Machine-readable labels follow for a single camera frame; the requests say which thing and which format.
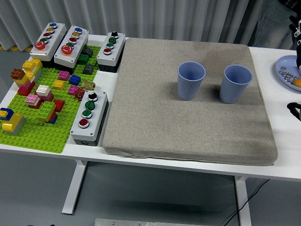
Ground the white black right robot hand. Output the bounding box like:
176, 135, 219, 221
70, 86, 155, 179
289, 15, 301, 70

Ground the blue ribbed plastic cup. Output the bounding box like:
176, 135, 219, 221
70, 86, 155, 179
177, 61, 207, 101
219, 65, 253, 104

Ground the light blue plate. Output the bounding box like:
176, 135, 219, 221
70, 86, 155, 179
275, 55, 301, 92

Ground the grey-brown fabric mat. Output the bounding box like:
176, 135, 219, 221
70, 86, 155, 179
103, 38, 279, 167

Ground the white table leg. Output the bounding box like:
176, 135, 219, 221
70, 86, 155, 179
234, 175, 252, 226
61, 160, 88, 215

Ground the white pleated curtain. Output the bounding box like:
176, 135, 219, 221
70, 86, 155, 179
0, 0, 301, 51

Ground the grey four-button control box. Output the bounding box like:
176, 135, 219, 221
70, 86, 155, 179
96, 31, 126, 73
70, 89, 110, 147

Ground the brass pipe fitting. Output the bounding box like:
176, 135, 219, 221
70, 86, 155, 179
81, 81, 96, 91

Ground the grey five-button control box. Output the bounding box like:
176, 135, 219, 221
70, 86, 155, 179
54, 24, 89, 75
29, 22, 68, 69

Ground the blue toy brick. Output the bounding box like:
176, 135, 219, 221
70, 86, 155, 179
69, 74, 81, 86

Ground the yellow toy brick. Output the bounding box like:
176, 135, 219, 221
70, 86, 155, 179
52, 80, 66, 90

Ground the red toy brick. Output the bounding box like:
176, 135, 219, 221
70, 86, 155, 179
53, 99, 65, 112

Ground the white pink brick stack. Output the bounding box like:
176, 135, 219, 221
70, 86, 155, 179
36, 84, 55, 102

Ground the green orange blue brick stack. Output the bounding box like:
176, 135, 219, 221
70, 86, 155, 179
36, 101, 58, 125

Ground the pink red brick stack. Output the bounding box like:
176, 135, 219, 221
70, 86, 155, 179
25, 93, 42, 109

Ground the yellow white red brick tower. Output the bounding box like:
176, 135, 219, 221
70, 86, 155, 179
16, 58, 43, 96

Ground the green studded baseplate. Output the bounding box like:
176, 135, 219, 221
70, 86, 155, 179
0, 44, 102, 154

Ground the brown toy brick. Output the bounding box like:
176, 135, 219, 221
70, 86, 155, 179
10, 68, 25, 80

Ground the blue yellow grey brick stack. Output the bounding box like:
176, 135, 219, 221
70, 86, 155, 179
0, 107, 25, 136

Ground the black floor cable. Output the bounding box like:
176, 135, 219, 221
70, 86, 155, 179
222, 179, 270, 226

